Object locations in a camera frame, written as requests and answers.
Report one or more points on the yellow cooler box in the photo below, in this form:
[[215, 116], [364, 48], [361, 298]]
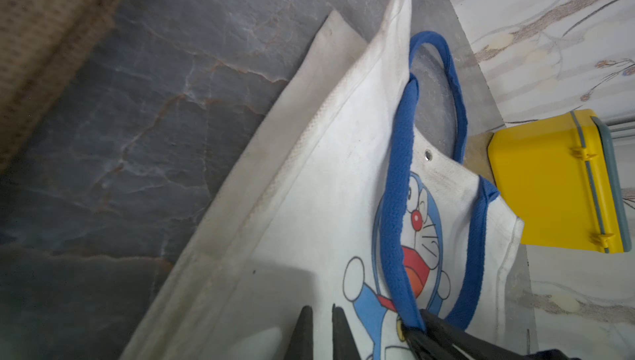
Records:
[[560, 176]]

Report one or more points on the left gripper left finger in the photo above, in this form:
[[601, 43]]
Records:
[[301, 344]]

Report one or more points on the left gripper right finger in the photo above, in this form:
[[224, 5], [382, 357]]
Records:
[[343, 344]]

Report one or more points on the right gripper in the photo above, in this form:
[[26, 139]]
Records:
[[442, 341]]

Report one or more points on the red jute Christmas bag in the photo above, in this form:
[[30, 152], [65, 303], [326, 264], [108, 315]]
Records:
[[43, 44]]

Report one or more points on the white Doraemon canvas bag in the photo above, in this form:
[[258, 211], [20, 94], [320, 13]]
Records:
[[351, 193]]

